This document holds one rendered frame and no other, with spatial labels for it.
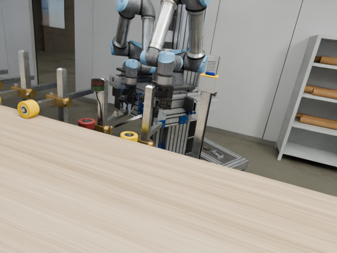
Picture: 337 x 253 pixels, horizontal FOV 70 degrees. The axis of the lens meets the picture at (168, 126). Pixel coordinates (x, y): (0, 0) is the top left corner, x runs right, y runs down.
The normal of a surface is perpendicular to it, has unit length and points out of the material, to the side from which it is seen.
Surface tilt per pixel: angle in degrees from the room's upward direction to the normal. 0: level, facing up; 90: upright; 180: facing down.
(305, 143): 90
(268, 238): 0
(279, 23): 90
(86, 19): 90
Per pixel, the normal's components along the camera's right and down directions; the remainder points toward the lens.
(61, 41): 0.65, 0.35
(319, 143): -0.33, 0.30
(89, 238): 0.12, -0.93
